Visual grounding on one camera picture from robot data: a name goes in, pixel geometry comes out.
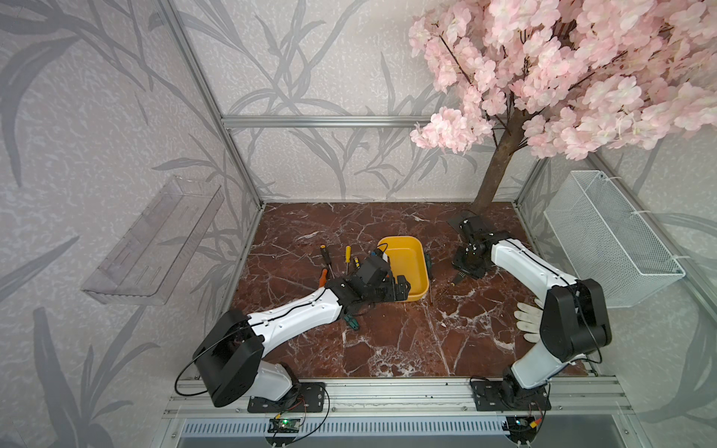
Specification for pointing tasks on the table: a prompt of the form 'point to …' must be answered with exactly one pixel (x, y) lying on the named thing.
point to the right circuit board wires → (523, 428)
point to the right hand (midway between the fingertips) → (456, 265)
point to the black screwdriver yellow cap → (327, 258)
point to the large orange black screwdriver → (324, 278)
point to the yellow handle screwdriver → (347, 258)
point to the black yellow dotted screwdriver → (456, 279)
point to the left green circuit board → (284, 426)
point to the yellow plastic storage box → (407, 258)
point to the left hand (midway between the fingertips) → (400, 288)
